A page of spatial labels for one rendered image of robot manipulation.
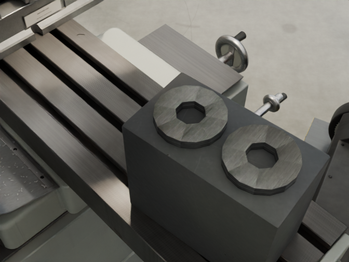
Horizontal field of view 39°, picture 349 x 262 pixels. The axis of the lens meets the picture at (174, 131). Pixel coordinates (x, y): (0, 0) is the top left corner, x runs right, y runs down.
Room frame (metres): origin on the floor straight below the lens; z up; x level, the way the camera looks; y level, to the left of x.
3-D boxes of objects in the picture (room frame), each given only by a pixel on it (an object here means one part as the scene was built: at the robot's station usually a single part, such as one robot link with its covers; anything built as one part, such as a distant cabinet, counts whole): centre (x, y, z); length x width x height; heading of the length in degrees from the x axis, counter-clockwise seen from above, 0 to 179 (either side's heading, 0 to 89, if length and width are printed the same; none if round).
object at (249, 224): (0.35, -0.06, 1.04); 0.22 x 0.12 x 0.20; 53
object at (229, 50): (1.00, -0.13, 0.64); 0.16 x 0.12 x 0.12; 136
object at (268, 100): (0.93, -0.25, 0.52); 0.22 x 0.06 x 0.06; 136
